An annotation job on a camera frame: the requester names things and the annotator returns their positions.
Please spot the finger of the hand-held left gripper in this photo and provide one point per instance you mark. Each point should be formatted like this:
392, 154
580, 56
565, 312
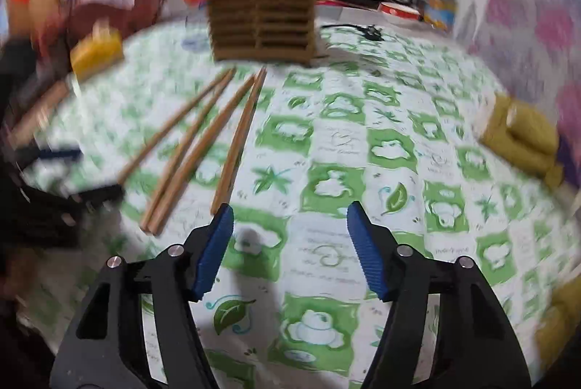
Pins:
59, 156
97, 195

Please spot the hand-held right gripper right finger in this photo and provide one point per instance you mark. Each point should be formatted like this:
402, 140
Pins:
367, 253

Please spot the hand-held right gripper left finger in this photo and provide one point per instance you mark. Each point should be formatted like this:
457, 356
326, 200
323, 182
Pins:
213, 253

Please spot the wooden chopstick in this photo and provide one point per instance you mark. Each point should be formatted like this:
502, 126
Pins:
238, 139
177, 126
186, 153
204, 153

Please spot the brown phone wallet case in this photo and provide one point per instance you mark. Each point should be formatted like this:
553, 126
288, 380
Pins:
38, 110

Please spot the green patterned tablecloth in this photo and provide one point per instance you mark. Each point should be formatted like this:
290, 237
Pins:
408, 189

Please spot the yellow tissue box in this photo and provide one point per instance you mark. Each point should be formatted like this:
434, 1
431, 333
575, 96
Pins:
97, 49

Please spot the chair with red cloth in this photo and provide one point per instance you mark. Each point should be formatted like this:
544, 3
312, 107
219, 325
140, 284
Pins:
118, 3

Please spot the yellow plush toy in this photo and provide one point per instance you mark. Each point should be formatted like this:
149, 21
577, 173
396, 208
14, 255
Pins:
522, 135

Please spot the yellow cushion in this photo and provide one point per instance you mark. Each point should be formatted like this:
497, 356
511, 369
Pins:
559, 321

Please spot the purple cloth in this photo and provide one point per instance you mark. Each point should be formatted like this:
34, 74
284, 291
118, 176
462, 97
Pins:
571, 162

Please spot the red white bowl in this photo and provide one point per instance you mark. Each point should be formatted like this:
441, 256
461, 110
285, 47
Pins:
399, 10

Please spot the floral plastic sheet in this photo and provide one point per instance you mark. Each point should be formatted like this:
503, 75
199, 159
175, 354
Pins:
535, 8

